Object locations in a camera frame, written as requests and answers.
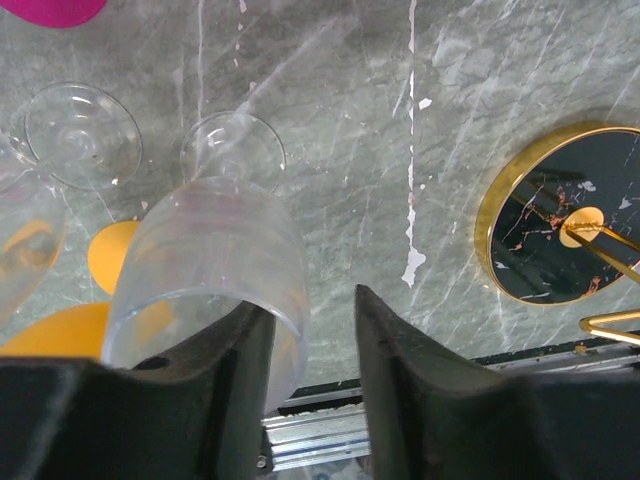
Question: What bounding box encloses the magenta wine glass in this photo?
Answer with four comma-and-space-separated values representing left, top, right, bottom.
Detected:
1, 0, 107, 29

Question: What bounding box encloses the aluminium frame rail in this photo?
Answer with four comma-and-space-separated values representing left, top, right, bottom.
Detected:
257, 340, 639, 474

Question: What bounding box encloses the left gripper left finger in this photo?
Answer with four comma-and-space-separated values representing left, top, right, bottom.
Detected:
1, 303, 275, 479

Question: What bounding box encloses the gold wire glass rack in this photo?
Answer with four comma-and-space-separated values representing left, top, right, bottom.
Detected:
473, 120, 640, 346

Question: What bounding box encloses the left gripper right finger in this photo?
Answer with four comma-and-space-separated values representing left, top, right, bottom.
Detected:
355, 285, 639, 479

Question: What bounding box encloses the clear wine glass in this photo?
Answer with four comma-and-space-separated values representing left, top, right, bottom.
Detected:
1, 82, 143, 319
100, 111, 310, 412

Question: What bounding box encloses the orange wine glass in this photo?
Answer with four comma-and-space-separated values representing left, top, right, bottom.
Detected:
0, 220, 174, 360

